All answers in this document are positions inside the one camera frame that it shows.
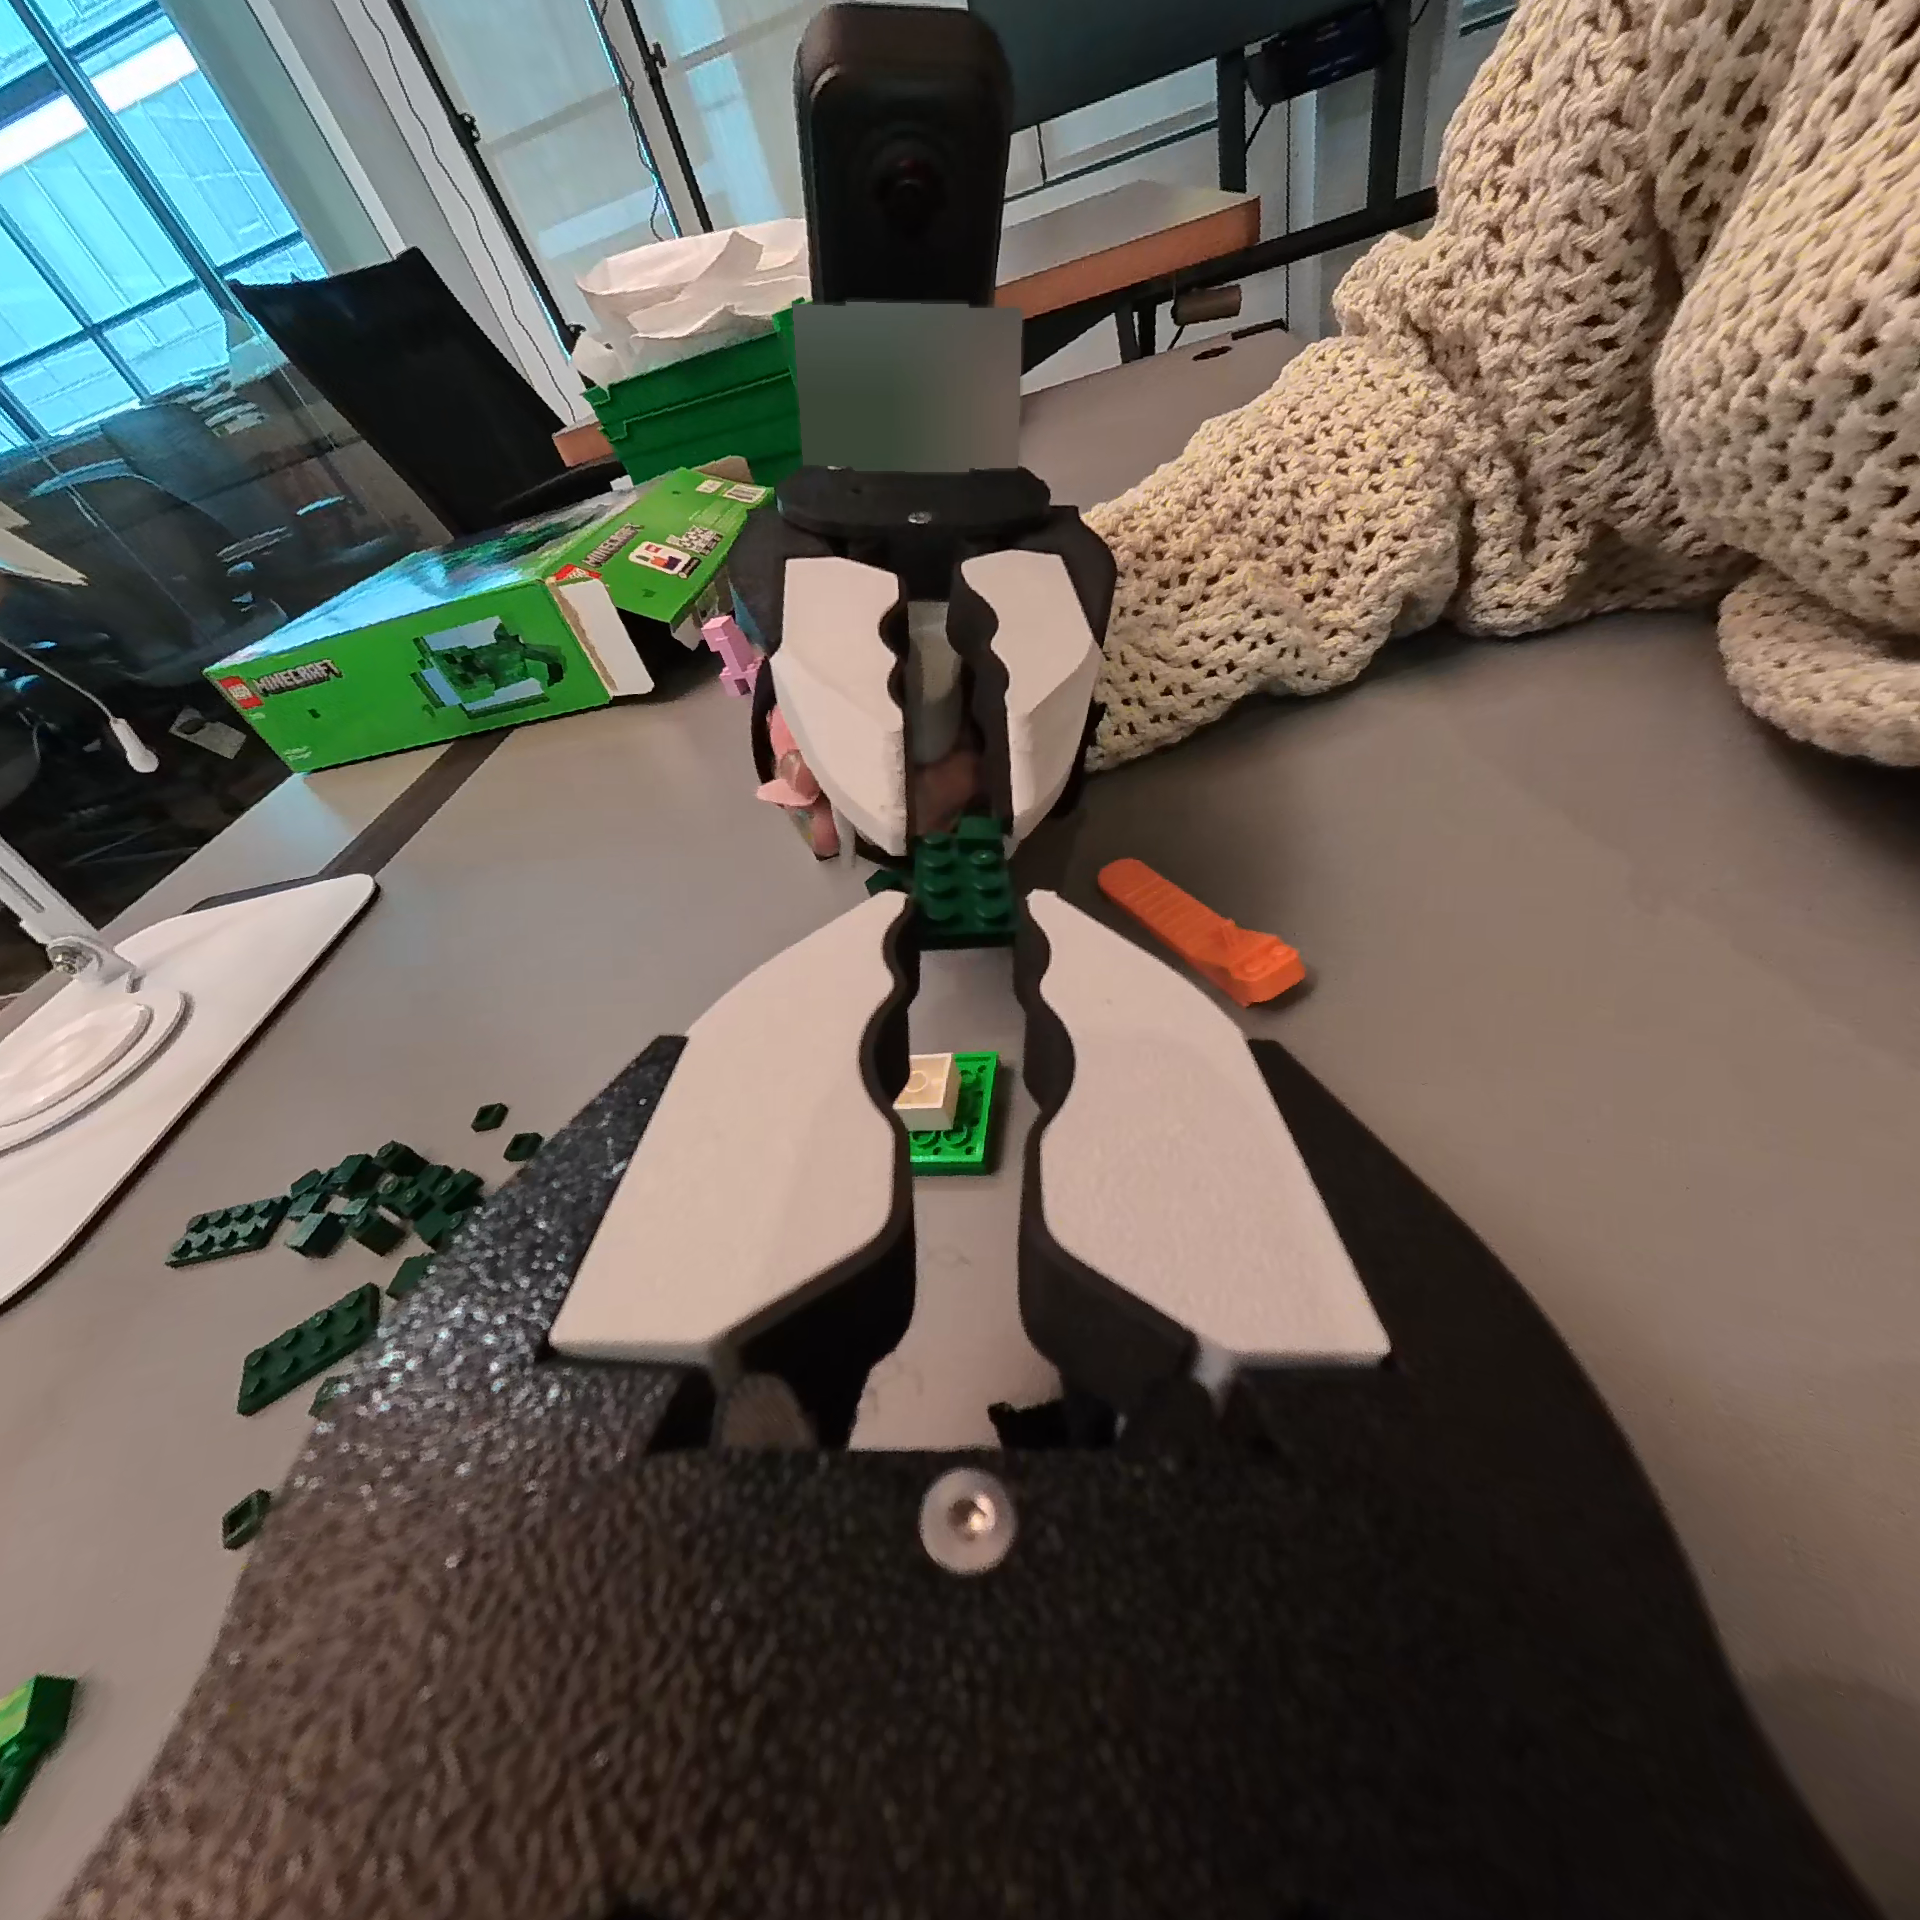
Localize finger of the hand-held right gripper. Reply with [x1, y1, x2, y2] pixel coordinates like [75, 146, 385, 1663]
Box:
[777, 553, 954, 859]
[965, 547, 1121, 850]

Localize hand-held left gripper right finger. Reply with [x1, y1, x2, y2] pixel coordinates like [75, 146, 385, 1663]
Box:
[1013, 889, 1392, 1387]

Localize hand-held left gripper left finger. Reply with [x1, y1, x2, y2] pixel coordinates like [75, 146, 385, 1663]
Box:
[552, 889, 922, 1384]

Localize dark green lego brick stack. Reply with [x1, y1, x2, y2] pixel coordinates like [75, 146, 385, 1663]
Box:
[907, 814, 1024, 952]

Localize person's right forearm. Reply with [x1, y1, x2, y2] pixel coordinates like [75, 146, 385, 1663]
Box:
[1081, 0, 1920, 770]

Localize green lego base, tan brick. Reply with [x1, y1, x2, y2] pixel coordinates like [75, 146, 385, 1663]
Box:
[898, 1047, 1010, 1183]

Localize green lego box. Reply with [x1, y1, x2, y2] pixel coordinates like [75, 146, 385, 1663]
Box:
[201, 465, 780, 780]

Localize scattered dark green lego pieces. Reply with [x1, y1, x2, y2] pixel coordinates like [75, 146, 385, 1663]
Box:
[166, 1102, 544, 1551]

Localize pile of bright green lego pieces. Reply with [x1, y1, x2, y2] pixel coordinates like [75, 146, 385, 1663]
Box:
[0, 1671, 81, 1830]

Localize orange brick separator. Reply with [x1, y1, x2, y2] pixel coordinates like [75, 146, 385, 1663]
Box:
[1092, 855, 1312, 1010]

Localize green bin with white bags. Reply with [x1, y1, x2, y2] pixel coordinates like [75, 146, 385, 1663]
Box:
[568, 224, 816, 484]

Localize white round-cornered base plate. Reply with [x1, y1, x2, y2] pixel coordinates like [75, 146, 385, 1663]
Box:
[0, 835, 387, 1310]

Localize white hanging cable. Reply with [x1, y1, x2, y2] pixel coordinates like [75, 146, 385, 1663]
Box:
[0, 630, 166, 782]

